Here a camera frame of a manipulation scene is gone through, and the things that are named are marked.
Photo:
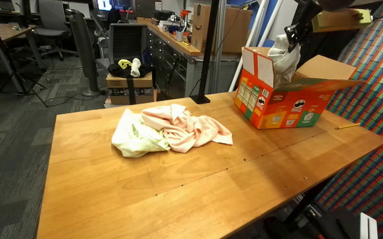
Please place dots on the blue screen computer monitor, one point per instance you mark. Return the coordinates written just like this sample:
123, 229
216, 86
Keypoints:
104, 5

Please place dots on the black gear beside table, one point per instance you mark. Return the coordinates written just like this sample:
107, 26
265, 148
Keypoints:
333, 226

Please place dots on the yellow green small item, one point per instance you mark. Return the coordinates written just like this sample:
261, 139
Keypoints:
124, 64

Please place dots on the small brown floor carton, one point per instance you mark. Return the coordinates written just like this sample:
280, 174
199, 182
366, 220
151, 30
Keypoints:
130, 82

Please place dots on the orange Pringles cardboard box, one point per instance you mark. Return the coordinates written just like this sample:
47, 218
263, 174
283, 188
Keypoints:
285, 107

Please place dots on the grey terry cloth shirt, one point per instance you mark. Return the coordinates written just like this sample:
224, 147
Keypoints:
285, 62

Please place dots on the yellow pencil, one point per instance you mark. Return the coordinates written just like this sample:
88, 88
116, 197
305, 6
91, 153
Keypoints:
348, 127

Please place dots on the wooden office desk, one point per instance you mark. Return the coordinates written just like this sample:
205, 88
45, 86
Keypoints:
1, 34

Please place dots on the light green shirt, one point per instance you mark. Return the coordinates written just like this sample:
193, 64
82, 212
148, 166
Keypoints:
134, 137

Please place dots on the grey tower fan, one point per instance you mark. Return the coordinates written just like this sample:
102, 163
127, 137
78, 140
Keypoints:
86, 54

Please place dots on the clutter of bench tools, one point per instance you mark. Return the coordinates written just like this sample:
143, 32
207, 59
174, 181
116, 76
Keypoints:
176, 24

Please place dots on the colourful woven backdrop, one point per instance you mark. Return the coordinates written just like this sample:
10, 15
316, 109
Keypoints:
373, 155

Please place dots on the wooden crate under carton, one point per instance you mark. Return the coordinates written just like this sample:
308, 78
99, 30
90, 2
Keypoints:
120, 96

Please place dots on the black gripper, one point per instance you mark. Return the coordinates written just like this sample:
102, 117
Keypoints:
307, 15

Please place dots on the black tripod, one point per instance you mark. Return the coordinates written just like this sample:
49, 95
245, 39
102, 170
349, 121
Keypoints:
6, 58

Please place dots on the white rolled cloth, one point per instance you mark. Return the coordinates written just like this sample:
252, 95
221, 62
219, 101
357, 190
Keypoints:
136, 67

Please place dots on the large brown cardboard box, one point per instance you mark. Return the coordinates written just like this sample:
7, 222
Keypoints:
232, 27

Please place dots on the black vertical pole stand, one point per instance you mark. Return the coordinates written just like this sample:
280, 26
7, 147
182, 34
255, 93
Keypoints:
209, 44

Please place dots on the pale pink shirt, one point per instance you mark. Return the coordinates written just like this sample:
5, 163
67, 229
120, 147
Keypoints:
187, 133

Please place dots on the white plastic pipe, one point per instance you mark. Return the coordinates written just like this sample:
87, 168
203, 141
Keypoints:
272, 22
245, 58

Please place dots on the grey office chair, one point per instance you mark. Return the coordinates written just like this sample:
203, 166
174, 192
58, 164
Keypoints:
53, 22

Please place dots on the workbench cabinet with drawers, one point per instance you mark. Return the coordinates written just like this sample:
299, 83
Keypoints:
174, 67

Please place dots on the black open equipment case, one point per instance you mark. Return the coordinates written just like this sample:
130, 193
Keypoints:
127, 42

